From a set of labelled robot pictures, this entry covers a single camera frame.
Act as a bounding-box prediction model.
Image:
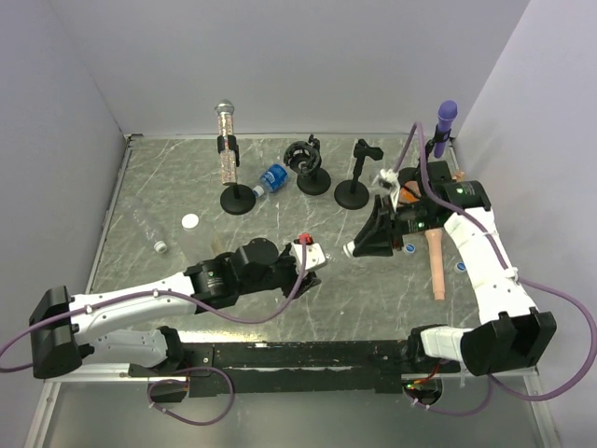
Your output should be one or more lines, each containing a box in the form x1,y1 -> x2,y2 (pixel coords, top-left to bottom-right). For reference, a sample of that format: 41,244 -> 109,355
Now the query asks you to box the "black empty clip stand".
334,139 -> 383,210

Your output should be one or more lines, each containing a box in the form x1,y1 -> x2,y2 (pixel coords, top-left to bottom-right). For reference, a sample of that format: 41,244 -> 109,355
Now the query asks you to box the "aluminium rail frame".
27,136 -> 559,447

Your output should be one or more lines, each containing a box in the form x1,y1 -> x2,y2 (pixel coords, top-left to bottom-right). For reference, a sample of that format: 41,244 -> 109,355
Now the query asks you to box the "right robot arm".
344,161 -> 557,376

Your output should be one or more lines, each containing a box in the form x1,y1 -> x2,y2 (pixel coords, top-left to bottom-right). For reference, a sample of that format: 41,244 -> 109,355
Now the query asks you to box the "pink beige microphone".
424,229 -> 446,301

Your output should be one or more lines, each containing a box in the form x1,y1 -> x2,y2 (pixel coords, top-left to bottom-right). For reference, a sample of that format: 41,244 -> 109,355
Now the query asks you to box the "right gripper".
352,194 -> 440,258

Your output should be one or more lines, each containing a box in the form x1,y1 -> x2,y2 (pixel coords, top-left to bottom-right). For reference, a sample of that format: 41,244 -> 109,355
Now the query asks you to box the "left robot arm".
29,234 -> 326,379

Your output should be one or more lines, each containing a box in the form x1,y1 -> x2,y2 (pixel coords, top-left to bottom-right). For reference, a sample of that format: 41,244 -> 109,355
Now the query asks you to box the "blue label water bottle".
253,163 -> 288,198

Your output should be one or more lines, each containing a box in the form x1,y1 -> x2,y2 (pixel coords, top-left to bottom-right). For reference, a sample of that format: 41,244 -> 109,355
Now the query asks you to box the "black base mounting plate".
128,340 -> 463,398

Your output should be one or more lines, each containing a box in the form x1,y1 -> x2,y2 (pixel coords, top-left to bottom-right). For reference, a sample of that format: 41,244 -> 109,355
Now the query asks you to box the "black shock mount stand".
283,134 -> 331,196

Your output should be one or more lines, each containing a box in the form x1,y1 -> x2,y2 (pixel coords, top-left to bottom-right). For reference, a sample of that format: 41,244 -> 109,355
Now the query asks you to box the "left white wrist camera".
290,233 -> 327,273

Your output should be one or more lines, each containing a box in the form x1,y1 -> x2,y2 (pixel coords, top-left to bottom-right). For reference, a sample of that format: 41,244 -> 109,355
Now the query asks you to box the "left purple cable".
0,242 -> 312,373

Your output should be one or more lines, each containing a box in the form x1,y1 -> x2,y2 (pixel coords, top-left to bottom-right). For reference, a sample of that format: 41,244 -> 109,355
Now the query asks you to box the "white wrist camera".
370,169 -> 401,210
290,233 -> 327,273

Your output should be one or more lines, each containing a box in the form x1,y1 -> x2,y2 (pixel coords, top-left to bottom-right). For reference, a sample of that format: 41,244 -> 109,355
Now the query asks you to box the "black purple microphone stand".
414,121 -> 451,166

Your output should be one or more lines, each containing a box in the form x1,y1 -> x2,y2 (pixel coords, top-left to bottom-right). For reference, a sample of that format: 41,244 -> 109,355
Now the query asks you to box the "clear bottle at left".
123,197 -> 168,254

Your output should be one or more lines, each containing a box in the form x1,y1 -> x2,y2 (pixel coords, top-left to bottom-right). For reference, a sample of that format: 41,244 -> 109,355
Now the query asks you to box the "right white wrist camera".
370,169 -> 401,210

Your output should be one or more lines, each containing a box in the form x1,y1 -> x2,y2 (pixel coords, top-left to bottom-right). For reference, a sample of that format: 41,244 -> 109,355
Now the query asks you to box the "clear white-capped tea bottle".
179,214 -> 224,265

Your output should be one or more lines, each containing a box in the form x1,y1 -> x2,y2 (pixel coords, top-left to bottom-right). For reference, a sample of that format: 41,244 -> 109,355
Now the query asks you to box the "white blue Pocari cap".
343,241 -> 355,258

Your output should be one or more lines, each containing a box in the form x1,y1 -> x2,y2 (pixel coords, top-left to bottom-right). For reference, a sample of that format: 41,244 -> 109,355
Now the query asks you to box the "black glitter microphone stand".
216,134 -> 257,216

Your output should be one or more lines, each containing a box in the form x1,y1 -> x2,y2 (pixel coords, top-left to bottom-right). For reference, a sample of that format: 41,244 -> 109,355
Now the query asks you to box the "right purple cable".
394,121 -> 597,416

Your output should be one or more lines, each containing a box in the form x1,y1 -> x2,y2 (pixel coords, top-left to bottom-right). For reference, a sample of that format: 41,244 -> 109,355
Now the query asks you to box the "glitter silver microphone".
215,100 -> 240,186

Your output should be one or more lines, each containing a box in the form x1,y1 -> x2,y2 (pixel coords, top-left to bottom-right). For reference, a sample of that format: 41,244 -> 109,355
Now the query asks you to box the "purple cable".
394,121 -> 597,416
0,242 -> 312,373

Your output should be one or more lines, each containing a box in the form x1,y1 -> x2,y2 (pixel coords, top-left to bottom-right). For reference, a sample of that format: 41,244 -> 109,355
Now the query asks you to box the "orange square bottle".
398,180 -> 421,203

